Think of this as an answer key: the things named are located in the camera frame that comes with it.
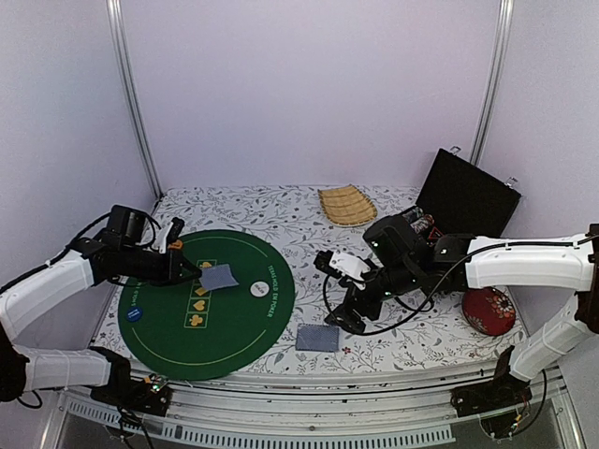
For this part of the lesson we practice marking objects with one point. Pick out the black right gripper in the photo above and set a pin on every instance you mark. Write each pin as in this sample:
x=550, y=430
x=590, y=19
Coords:
x=355, y=300

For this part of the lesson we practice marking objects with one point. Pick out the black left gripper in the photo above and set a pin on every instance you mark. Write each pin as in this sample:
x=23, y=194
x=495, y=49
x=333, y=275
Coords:
x=173, y=271

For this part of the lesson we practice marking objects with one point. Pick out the orange big blind button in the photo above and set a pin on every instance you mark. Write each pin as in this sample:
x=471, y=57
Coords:
x=176, y=245

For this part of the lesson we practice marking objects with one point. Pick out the blue patterned card deck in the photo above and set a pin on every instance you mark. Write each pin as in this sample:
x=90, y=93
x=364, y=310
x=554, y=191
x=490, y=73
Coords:
x=317, y=338

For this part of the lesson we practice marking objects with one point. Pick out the white dealer button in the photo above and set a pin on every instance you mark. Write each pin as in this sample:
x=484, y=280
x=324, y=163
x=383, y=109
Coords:
x=259, y=289

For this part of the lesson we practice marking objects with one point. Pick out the blue small blind button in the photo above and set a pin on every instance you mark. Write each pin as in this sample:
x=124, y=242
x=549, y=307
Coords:
x=134, y=314

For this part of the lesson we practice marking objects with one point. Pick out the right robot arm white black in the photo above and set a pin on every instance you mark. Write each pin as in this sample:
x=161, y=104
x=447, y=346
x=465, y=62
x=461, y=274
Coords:
x=405, y=262

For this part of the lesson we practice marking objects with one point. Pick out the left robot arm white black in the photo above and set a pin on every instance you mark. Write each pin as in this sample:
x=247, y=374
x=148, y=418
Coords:
x=130, y=244

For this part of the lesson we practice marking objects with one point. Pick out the round green poker mat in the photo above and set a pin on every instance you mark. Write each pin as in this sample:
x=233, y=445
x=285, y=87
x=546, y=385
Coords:
x=187, y=333

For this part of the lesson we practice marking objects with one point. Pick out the woven bamboo tray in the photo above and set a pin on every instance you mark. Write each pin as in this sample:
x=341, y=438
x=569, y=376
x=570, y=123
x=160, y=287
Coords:
x=347, y=206

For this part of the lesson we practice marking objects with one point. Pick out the red floral round cushion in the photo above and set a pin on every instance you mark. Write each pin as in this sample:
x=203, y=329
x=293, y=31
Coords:
x=489, y=311

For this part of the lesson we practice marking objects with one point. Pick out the black poker chip case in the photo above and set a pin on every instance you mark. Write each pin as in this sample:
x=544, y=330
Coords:
x=464, y=199

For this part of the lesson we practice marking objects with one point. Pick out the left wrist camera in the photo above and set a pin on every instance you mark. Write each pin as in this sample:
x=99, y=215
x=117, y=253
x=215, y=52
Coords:
x=167, y=235

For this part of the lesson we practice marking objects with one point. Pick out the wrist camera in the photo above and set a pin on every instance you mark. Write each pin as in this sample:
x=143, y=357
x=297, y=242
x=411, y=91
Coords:
x=341, y=265
x=167, y=235

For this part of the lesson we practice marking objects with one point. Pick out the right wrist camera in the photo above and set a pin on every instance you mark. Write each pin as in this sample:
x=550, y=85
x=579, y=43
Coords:
x=341, y=265

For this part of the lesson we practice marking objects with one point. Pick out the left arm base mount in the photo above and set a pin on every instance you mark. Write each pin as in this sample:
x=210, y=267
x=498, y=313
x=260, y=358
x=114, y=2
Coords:
x=123, y=391

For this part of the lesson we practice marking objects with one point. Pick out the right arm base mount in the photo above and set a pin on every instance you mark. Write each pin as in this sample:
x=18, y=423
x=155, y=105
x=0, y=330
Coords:
x=501, y=391

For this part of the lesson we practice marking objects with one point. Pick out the right aluminium frame post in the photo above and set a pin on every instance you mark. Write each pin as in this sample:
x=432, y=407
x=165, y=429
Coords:
x=499, y=51

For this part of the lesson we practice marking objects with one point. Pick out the aluminium frame post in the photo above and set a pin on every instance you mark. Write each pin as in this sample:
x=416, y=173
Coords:
x=499, y=51
x=124, y=64

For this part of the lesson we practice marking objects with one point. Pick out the left aluminium frame post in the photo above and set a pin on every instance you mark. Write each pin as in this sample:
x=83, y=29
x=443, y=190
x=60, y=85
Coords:
x=124, y=64

